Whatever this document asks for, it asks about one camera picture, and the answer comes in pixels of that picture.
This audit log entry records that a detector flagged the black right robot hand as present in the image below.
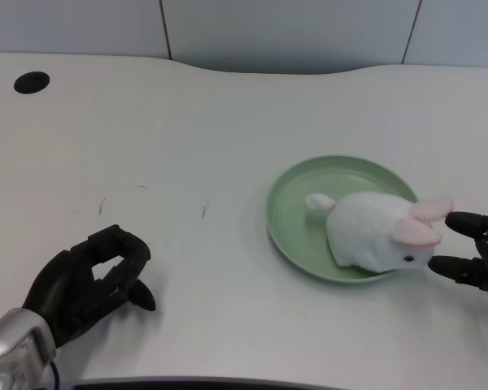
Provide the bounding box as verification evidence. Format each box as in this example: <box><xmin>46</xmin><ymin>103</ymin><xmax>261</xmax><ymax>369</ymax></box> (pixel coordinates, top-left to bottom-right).
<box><xmin>427</xmin><ymin>210</ymin><xmax>488</xmax><ymax>295</ymax></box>

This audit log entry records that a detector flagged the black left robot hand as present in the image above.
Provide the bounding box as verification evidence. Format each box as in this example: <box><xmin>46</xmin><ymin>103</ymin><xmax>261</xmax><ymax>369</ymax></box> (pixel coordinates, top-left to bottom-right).
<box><xmin>21</xmin><ymin>223</ymin><xmax>157</xmax><ymax>349</ymax></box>

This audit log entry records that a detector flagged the white plush rabbit doll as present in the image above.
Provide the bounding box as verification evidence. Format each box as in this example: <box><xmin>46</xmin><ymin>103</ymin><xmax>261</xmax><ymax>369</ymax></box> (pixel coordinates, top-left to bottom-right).
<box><xmin>303</xmin><ymin>192</ymin><xmax>455</xmax><ymax>272</ymax></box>

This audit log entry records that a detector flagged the green round plate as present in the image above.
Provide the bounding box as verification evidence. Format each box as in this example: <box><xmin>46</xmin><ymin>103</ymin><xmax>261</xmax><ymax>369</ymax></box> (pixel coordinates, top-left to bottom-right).
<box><xmin>266</xmin><ymin>154</ymin><xmax>419</xmax><ymax>284</ymax></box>

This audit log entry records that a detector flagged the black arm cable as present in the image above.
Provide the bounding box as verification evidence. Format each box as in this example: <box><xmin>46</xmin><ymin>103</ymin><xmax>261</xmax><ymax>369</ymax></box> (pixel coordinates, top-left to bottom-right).
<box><xmin>48</xmin><ymin>359</ymin><xmax>62</xmax><ymax>390</ymax></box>

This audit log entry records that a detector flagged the black round cable grommet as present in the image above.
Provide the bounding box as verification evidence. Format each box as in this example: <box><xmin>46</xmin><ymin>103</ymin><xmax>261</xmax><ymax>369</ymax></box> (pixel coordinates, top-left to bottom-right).
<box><xmin>13</xmin><ymin>71</ymin><xmax>50</xmax><ymax>95</ymax></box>

